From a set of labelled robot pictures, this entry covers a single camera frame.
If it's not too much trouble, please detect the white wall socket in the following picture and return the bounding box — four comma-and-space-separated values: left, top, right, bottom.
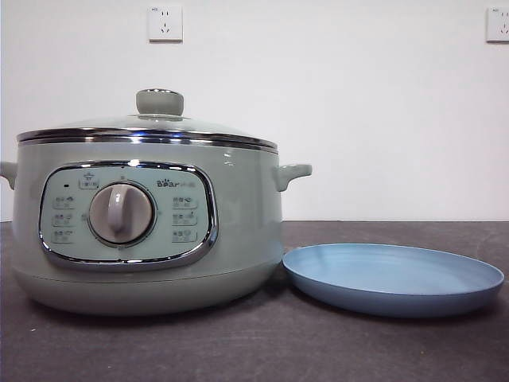
485, 6, 509, 44
149, 6, 185, 43

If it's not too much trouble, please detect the pale green electric steamer pot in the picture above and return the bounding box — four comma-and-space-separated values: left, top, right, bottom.
0, 137, 313, 318

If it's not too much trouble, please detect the blue round plate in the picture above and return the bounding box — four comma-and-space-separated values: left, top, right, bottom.
281, 243, 506, 319

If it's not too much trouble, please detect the glass lid with round knob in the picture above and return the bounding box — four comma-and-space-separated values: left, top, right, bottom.
16, 88, 278, 152

